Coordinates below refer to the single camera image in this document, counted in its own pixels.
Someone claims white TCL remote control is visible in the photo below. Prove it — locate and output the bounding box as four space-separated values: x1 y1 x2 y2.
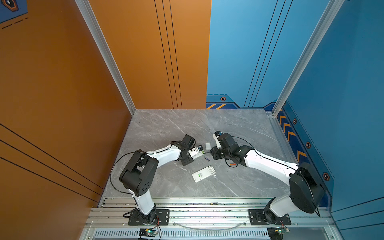
192 166 216 183

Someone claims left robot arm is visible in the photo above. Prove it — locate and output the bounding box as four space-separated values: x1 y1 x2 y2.
119 135 204 224

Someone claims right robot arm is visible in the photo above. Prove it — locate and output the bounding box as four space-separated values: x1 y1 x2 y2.
210 131 326 225

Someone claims left green circuit board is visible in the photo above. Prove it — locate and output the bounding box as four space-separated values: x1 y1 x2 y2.
139 228 160 240

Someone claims green circuit board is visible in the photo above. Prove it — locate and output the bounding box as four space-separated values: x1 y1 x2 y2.
139 228 160 240
267 228 290 240

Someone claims right green circuit board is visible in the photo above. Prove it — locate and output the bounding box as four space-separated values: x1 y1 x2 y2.
267 228 290 240

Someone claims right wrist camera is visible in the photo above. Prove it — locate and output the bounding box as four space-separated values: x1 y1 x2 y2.
213 131 223 149

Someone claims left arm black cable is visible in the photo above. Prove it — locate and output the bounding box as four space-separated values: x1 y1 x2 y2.
109 150 142 196

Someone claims aluminium rail frame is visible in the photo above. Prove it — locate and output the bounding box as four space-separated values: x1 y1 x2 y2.
80 198 342 240

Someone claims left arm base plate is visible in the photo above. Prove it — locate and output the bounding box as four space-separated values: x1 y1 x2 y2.
128 209 170 226

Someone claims clear cable on rail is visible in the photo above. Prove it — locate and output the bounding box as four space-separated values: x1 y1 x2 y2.
171 221 248 231

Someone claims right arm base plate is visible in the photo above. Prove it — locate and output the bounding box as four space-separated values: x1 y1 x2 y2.
248 209 292 226

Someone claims left aluminium corner post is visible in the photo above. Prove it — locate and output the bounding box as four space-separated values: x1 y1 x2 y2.
75 0 136 116

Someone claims aluminium corner post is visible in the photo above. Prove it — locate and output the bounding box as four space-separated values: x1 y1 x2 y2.
75 0 136 116
272 0 345 118

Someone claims right aluminium corner post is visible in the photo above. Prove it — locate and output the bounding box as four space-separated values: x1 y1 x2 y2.
272 0 345 118

